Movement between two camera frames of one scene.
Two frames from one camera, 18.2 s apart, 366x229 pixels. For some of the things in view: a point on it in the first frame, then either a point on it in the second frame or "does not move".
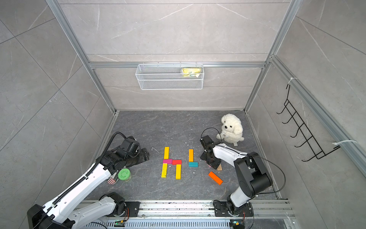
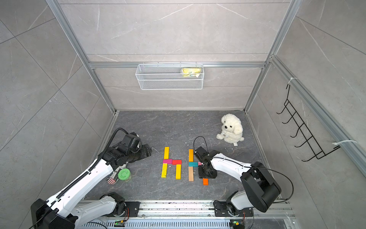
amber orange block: (191, 155) does not move
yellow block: (178, 171) does not move
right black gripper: (214, 164) -> (212, 174)
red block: (177, 161) does not move
